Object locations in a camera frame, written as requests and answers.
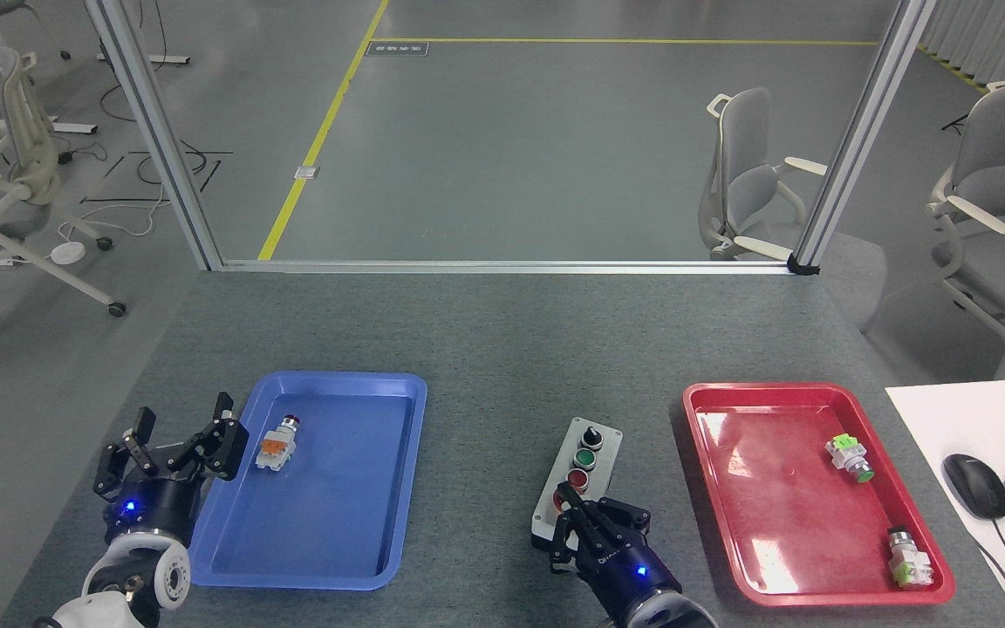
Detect green push button white base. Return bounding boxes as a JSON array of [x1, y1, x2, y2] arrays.
[[824, 433, 877, 485]]

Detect blue plastic tray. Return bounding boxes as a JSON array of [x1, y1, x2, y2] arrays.
[[188, 370, 429, 593]]

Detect white mesh office chair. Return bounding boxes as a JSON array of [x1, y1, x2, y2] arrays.
[[0, 47, 129, 364]]

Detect white floor cable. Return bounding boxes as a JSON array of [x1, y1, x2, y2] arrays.
[[57, 179, 172, 246]]

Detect silver push button green base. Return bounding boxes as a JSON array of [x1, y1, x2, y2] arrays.
[[885, 526, 936, 590]]

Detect black computer mouse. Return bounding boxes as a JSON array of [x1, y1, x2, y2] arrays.
[[943, 453, 1005, 522]]

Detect grey control box with buttons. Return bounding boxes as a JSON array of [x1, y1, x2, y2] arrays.
[[530, 416, 625, 553]]

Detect grey office chair white arms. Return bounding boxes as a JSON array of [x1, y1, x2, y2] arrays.
[[698, 86, 831, 263], [927, 79, 1005, 381]]

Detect white desk foot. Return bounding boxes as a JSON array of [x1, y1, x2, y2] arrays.
[[96, 51, 192, 67], [0, 116, 99, 137]]

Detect white desk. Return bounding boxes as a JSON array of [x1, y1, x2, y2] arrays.
[[884, 376, 1005, 628]]

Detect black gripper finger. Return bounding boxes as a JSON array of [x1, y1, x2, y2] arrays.
[[548, 487, 598, 577], [92, 406, 158, 504], [584, 494, 653, 549], [177, 391, 251, 483]]

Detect red push button orange base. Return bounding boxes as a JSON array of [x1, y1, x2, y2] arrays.
[[256, 414, 302, 473]]

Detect silver aluminium rail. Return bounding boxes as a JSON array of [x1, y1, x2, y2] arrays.
[[210, 257, 796, 276]]

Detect red plastic tray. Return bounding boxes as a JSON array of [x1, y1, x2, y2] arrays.
[[681, 380, 958, 607]]

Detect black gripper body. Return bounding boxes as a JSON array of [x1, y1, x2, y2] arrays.
[[103, 452, 209, 549], [572, 522, 688, 618]]

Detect white curtain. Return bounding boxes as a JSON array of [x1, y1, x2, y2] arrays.
[[916, 0, 1005, 85]]

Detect silver aluminium post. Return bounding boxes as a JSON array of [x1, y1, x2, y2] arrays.
[[787, 0, 939, 276], [83, 0, 225, 272]]

